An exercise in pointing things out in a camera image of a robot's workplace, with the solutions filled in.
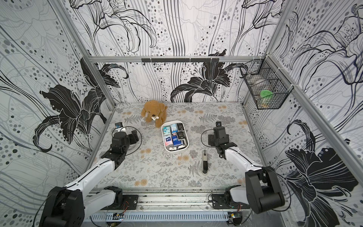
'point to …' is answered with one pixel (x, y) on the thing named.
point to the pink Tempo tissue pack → (168, 140)
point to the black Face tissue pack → (180, 126)
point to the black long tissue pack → (181, 135)
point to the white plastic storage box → (179, 148)
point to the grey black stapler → (205, 168)
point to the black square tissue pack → (182, 142)
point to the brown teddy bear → (154, 110)
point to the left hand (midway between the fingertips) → (133, 133)
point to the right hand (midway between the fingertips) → (218, 134)
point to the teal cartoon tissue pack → (166, 130)
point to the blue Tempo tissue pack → (176, 142)
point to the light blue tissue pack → (174, 127)
